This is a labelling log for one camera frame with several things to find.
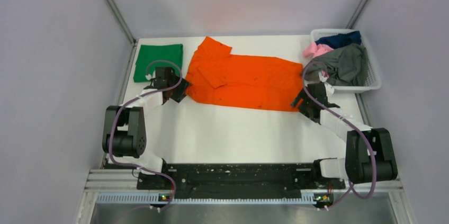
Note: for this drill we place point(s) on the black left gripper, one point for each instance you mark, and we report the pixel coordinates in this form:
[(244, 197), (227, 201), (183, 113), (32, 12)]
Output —
[(179, 95)]

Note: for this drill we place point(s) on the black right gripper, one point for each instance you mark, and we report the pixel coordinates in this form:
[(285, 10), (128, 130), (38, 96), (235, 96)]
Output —
[(302, 107)]

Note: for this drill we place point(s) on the orange t-shirt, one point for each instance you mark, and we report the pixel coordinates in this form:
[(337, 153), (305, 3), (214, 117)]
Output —
[(218, 77)]

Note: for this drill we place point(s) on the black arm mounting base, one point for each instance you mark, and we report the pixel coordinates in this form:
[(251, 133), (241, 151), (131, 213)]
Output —
[(238, 181)]

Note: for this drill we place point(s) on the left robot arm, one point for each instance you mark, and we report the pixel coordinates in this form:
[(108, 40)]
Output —
[(125, 135)]

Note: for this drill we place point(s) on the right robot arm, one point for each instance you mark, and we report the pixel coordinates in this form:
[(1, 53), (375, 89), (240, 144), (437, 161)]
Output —
[(369, 154)]

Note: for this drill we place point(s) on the folded green t-shirt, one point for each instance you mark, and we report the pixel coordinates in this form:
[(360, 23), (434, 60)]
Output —
[(149, 57)]

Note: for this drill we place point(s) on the grey t-shirt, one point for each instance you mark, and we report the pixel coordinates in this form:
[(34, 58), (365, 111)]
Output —
[(345, 66)]

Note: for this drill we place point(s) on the pink t-shirt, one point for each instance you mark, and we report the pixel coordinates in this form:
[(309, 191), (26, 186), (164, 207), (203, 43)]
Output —
[(314, 50)]

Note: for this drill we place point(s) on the white plastic laundry basket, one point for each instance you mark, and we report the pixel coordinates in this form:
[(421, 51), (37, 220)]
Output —
[(373, 80)]

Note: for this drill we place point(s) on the navy blue t-shirt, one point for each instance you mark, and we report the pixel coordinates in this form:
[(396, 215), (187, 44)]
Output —
[(340, 40)]

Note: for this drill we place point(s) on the left corner metal strut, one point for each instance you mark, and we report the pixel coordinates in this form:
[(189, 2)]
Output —
[(120, 21)]

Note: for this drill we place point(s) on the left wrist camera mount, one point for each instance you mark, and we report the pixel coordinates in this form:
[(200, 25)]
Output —
[(150, 75)]

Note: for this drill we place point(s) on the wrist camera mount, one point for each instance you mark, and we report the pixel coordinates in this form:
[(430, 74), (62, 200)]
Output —
[(323, 77), (150, 75)]

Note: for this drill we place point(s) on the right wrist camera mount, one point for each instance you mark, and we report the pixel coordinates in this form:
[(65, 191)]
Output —
[(323, 77)]

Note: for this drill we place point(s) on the aluminium frame rail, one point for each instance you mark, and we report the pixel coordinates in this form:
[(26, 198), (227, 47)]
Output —
[(120, 185)]

